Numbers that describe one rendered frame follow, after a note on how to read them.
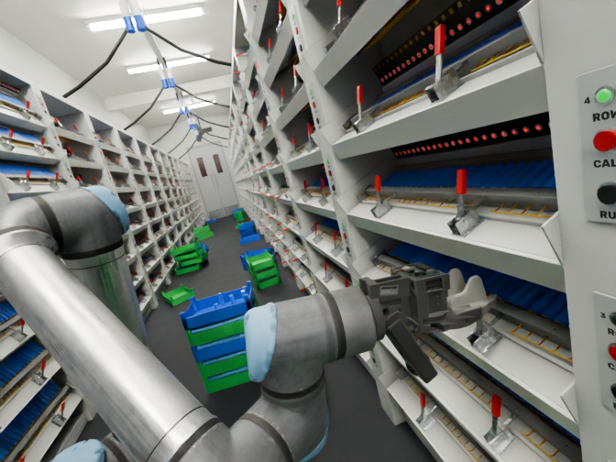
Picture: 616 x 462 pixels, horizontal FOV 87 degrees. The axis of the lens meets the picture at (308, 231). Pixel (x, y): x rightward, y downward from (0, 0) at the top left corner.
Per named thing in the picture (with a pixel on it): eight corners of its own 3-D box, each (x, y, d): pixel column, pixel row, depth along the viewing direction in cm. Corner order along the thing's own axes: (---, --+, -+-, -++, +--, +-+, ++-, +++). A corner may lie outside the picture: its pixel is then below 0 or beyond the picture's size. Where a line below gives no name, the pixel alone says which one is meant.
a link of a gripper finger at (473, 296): (511, 271, 46) (452, 283, 44) (511, 311, 47) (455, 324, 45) (494, 267, 49) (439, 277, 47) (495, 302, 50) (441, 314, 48)
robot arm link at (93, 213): (113, 470, 86) (11, 194, 63) (170, 421, 100) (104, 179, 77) (145, 502, 78) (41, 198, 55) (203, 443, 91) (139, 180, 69)
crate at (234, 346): (196, 363, 142) (191, 347, 141) (205, 340, 162) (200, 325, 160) (262, 344, 144) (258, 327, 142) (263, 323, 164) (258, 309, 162)
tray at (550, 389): (593, 449, 37) (561, 396, 34) (368, 287, 95) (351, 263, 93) (705, 333, 39) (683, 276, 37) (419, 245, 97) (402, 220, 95)
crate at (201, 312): (184, 331, 139) (179, 314, 137) (195, 311, 159) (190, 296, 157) (252, 312, 141) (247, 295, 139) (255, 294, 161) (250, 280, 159)
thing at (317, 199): (343, 222, 100) (317, 187, 97) (301, 209, 159) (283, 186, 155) (391, 182, 103) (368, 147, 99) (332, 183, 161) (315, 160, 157)
